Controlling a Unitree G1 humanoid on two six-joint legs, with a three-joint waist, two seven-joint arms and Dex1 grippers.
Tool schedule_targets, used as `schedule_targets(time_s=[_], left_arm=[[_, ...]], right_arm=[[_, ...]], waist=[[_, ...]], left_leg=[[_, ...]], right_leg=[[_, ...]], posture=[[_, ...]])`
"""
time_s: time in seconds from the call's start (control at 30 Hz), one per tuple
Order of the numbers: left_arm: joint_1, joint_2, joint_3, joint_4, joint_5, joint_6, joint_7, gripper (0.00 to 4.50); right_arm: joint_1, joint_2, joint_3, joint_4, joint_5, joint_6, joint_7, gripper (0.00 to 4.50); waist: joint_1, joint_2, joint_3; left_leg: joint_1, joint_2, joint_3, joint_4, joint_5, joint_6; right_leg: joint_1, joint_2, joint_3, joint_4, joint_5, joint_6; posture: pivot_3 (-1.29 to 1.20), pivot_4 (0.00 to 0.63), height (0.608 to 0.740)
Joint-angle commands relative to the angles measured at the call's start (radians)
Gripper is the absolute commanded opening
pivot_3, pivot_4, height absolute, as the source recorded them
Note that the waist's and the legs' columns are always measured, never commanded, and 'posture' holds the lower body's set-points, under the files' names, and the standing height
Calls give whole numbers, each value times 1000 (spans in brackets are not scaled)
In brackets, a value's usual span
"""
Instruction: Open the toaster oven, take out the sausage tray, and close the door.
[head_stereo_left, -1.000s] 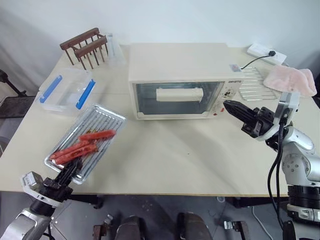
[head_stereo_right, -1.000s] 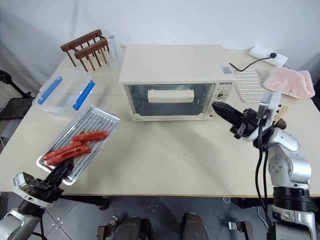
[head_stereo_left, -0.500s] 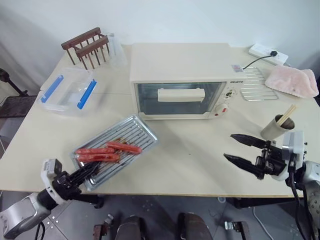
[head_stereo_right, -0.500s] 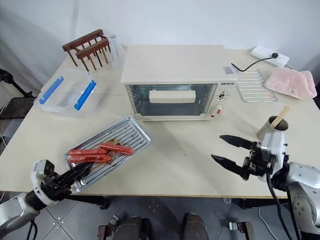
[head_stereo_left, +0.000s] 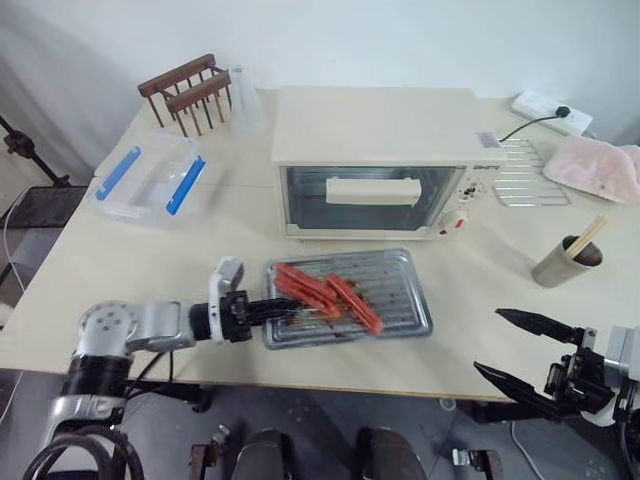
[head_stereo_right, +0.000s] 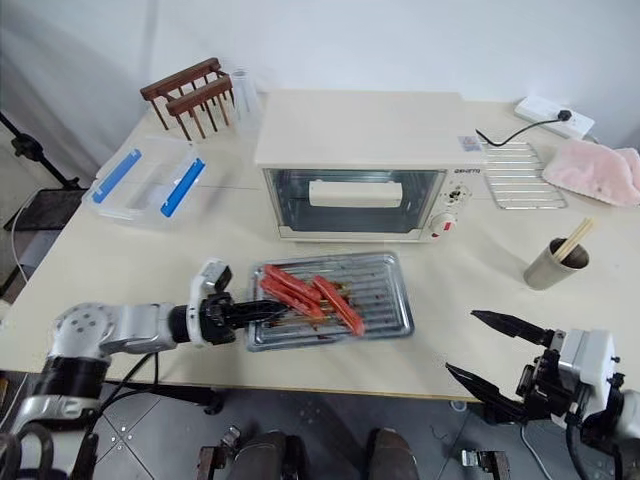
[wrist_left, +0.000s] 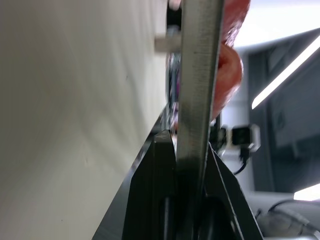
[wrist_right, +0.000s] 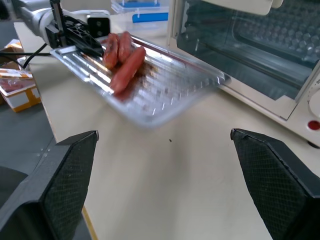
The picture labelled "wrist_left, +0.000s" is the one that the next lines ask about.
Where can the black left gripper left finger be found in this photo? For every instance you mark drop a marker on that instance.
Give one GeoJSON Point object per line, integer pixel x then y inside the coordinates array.
{"type": "Point", "coordinates": [152, 190]}

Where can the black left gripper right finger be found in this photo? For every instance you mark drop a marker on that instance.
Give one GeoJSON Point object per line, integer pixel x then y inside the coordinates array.
{"type": "Point", "coordinates": [225, 200]}

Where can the silver metal baking tray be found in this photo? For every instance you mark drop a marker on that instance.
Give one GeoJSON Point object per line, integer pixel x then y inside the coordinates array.
{"type": "Point", "coordinates": [196, 75]}

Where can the white ceiling light strip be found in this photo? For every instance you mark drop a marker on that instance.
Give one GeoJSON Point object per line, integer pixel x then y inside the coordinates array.
{"type": "Point", "coordinates": [308, 193]}
{"type": "Point", "coordinates": [282, 72]}

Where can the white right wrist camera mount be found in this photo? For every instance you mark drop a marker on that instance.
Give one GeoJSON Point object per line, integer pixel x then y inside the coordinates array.
{"type": "Point", "coordinates": [243, 136]}

